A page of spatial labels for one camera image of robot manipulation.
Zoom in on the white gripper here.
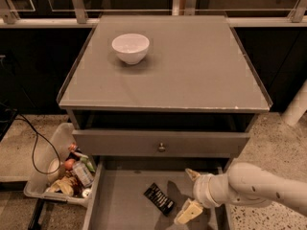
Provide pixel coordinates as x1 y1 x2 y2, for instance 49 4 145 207
174 168 228 224

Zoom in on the black rxbar chocolate wrapper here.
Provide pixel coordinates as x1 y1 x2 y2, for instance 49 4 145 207
144 183 175 216

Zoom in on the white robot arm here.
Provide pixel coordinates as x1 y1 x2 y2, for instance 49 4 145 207
174 162 307 225

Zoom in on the brass drawer knob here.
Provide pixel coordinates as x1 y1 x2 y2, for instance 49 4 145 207
157 143 167 152

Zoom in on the open grey middle drawer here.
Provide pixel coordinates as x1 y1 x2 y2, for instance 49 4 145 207
83 157 234 230

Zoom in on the grey upper drawer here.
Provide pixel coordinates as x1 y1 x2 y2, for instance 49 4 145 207
73 129 249 158

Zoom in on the grey drawer cabinet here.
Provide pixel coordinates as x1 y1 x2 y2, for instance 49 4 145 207
56 14 273 166

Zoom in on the green packaged snack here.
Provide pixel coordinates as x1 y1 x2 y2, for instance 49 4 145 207
68 143 96 173

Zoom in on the small plastic bottle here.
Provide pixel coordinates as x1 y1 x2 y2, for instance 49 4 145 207
73 161 94 188

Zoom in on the orange round fruit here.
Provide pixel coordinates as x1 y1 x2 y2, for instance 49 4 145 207
64 158 76 171

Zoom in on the crumpled yellow snack bag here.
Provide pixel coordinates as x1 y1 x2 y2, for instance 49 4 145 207
46 176 80 196

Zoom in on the clear plastic bin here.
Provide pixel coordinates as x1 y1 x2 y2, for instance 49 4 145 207
24 123 100 207

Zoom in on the white cup in bin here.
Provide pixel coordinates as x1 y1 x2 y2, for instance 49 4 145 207
47 158 61 183

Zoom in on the white ceramic bowl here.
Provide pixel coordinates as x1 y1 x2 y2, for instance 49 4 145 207
111 34 150 65

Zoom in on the metal window railing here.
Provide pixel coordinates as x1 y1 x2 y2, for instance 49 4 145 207
0 0 307 28

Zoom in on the white pipe post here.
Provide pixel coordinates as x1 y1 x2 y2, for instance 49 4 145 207
281 80 307 126

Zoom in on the black cable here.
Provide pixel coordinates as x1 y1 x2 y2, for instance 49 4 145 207
0 101 61 175

